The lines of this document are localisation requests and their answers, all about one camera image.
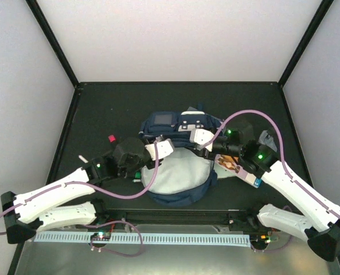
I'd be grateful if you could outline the navy blue student backpack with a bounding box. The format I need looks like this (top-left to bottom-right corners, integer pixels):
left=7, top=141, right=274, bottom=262
left=139, top=110, right=222, bottom=207

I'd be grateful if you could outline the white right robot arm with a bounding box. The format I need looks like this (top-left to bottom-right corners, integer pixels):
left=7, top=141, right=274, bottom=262
left=190, top=127, right=340, bottom=262

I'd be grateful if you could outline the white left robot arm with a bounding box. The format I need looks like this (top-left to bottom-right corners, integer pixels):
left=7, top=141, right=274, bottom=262
left=1, top=137, right=173, bottom=244

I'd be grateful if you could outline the green capped marker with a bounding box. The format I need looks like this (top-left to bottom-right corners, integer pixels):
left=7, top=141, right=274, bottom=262
left=132, top=171, right=142, bottom=179

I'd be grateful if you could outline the dog picture book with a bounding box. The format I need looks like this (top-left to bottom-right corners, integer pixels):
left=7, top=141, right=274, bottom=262
left=214, top=155, right=262, bottom=188

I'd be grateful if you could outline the white square book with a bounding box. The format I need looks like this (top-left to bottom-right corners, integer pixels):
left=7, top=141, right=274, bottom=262
left=214, top=167, right=237, bottom=179

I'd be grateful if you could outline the red capped marker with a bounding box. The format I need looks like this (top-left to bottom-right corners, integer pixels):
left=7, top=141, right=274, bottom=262
left=108, top=135, right=116, bottom=143

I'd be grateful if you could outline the grey pencil pouch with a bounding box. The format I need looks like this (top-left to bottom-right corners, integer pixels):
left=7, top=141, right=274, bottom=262
left=259, top=129, right=278, bottom=152

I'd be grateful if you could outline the dark blue notebook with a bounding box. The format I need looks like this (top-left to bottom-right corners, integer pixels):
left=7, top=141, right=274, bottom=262
left=186, top=107, right=199, bottom=112

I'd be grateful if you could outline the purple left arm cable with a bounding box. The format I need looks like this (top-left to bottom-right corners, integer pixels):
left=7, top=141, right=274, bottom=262
left=0, top=137, right=161, bottom=236

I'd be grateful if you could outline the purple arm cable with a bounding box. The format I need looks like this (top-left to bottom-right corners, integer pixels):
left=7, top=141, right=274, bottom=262
left=198, top=109, right=340, bottom=254
left=0, top=137, right=161, bottom=236

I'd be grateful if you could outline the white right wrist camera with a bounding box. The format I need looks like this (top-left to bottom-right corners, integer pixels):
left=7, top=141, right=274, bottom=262
left=189, top=128, right=214, bottom=146

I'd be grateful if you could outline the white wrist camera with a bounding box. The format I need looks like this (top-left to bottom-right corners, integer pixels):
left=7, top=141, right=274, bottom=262
left=144, top=139, right=175, bottom=160
left=189, top=128, right=214, bottom=146

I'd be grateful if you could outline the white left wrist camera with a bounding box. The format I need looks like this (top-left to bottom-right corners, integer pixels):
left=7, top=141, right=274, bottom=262
left=144, top=139, right=175, bottom=160

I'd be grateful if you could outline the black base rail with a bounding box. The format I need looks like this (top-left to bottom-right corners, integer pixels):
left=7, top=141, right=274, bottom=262
left=98, top=209, right=261, bottom=231

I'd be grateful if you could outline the white slotted cable duct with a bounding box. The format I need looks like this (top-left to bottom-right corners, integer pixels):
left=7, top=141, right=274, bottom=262
left=34, top=231, right=251, bottom=248

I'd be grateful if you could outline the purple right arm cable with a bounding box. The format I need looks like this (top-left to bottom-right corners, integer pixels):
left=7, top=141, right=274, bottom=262
left=198, top=109, right=340, bottom=254

